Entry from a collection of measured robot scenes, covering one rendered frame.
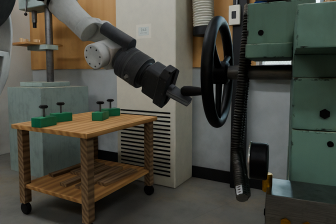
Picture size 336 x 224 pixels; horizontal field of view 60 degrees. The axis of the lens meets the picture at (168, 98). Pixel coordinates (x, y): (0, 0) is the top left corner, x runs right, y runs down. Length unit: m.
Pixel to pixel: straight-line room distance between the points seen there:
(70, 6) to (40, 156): 1.78
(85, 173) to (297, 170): 1.12
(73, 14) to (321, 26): 0.60
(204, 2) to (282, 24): 1.45
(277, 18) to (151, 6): 1.54
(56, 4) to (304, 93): 0.64
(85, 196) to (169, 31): 1.17
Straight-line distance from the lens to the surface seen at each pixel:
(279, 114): 2.10
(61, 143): 2.56
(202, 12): 2.07
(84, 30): 0.82
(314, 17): 0.44
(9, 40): 0.67
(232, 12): 2.08
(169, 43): 2.03
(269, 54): 0.65
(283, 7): 0.68
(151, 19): 2.13
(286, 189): 0.53
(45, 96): 2.42
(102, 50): 0.74
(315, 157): 0.56
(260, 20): 0.68
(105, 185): 1.73
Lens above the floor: 0.80
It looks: 5 degrees down
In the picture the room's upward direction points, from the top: straight up
